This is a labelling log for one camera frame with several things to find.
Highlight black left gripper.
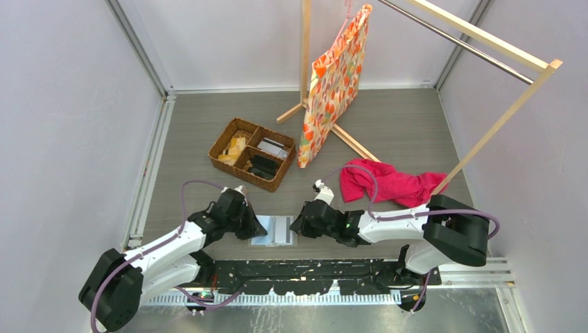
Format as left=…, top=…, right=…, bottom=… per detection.
left=225, top=202, right=266, bottom=241

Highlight white card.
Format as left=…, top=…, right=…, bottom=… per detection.
left=273, top=216, right=293, bottom=246

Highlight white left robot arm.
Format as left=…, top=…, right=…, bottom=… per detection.
left=78, top=186, right=267, bottom=332

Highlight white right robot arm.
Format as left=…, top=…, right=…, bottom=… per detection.
left=290, top=194, right=495, bottom=285

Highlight black VIP cards in basket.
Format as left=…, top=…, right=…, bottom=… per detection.
left=247, top=155, right=279, bottom=180

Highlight gold VIP cards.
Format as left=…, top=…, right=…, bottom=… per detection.
left=218, top=137, right=247, bottom=166

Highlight white VIP cards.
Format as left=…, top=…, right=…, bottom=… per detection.
left=257, top=137, right=288, bottom=160

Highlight brown woven divided basket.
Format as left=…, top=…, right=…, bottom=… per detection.
left=208, top=118, right=295, bottom=192

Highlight pink cloth garment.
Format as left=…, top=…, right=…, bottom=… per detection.
left=340, top=158, right=446, bottom=207

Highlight floral orange paper bag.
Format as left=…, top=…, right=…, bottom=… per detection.
left=297, top=3, right=372, bottom=168

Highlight wooden clothes rack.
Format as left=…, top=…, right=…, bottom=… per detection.
left=276, top=1, right=563, bottom=195

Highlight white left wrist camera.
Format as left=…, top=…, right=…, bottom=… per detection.
left=221, top=185, right=248, bottom=196

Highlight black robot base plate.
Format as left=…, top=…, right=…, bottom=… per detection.
left=168, top=258, right=443, bottom=298

